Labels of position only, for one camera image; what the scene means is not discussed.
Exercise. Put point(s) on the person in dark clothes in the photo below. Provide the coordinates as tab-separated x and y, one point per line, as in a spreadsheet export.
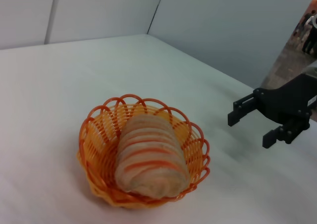
309	38

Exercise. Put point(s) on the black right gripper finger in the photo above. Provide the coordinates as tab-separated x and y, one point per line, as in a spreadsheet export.
234	116
270	138

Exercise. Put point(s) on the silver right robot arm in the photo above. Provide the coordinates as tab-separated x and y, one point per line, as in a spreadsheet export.
312	69

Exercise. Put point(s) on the orange plastic woven basket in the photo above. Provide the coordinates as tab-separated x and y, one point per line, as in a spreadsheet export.
99	144

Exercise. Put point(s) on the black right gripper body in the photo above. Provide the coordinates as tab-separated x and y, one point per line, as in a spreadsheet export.
289	100

